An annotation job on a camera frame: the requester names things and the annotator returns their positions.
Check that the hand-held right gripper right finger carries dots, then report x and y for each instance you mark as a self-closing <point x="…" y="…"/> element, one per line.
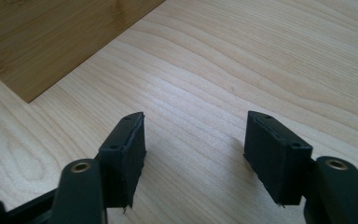
<point x="275" y="161"/>

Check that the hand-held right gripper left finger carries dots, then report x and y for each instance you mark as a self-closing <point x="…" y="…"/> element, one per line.
<point x="122" y="165"/>

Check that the brown bamboo board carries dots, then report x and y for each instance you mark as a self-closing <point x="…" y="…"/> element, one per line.
<point x="43" y="37"/>

